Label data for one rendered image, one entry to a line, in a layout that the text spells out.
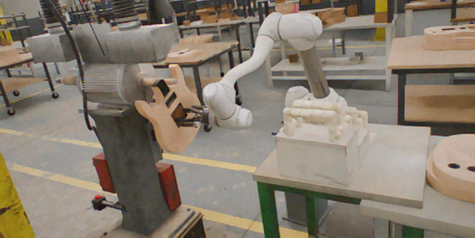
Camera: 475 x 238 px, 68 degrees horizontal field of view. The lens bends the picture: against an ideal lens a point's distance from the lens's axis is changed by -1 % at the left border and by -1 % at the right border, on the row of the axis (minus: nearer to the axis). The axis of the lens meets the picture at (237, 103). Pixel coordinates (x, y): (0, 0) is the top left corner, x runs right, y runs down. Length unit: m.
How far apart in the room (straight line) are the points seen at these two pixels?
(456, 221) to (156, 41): 1.27
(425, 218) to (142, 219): 1.59
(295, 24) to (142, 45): 0.74
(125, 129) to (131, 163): 0.21
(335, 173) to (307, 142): 0.14
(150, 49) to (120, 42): 0.17
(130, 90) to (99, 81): 0.20
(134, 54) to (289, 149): 0.81
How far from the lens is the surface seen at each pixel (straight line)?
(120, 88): 1.85
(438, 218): 1.30
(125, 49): 1.69
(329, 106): 1.31
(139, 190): 2.21
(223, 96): 1.49
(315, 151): 1.30
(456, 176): 1.34
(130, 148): 2.10
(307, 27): 1.78
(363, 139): 1.47
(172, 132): 1.82
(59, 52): 2.10
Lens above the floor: 1.67
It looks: 19 degrees down
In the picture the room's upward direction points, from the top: 9 degrees counter-clockwise
